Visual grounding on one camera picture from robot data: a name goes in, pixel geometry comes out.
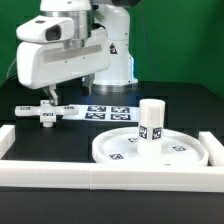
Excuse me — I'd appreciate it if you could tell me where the white left fence bar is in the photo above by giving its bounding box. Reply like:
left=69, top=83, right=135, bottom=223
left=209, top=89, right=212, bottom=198
left=0, top=125, right=16, bottom=160

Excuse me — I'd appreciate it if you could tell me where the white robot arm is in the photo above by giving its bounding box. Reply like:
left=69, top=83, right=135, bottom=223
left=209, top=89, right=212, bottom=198
left=16, top=0, right=141, bottom=105

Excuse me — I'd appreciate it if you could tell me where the white fence bar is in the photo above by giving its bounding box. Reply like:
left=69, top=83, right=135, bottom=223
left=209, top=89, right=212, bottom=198
left=0, top=160, right=224, bottom=193
left=198, top=132, right=224, bottom=167
left=0, top=125, right=16, bottom=160

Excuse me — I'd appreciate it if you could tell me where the white cross-shaped table base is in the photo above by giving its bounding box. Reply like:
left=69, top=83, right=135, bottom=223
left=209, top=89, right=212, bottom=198
left=15, top=100, right=79, bottom=128

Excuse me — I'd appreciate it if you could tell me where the paper sheet with markers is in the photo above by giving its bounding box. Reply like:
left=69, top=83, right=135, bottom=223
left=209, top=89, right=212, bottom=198
left=63, top=105, right=139, bottom=122

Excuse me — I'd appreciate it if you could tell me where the white right fence bar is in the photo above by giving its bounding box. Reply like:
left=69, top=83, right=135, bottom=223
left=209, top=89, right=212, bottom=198
left=198, top=132, right=224, bottom=167

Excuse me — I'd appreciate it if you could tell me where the white round table top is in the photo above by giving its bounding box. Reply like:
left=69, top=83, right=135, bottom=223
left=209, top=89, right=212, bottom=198
left=92, top=127, right=208, bottom=167

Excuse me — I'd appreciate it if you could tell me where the white front fence bar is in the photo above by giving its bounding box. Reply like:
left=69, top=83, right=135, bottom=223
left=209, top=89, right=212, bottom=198
left=0, top=160, right=224, bottom=193

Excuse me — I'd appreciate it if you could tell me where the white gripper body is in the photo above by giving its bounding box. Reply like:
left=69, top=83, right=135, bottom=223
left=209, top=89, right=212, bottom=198
left=17, top=29, right=110, bottom=89

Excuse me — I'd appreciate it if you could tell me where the grey cable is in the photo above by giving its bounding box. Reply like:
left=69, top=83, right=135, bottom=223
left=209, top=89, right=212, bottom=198
left=6, top=58, right=18, bottom=80

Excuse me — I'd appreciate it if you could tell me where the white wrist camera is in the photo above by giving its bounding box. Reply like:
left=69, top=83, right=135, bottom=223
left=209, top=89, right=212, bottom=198
left=16, top=15, right=74, bottom=43

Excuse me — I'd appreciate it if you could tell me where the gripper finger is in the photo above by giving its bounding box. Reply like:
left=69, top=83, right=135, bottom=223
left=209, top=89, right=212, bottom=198
left=43, top=84, right=58, bottom=106
left=81, top=74, right=95, bottom=97

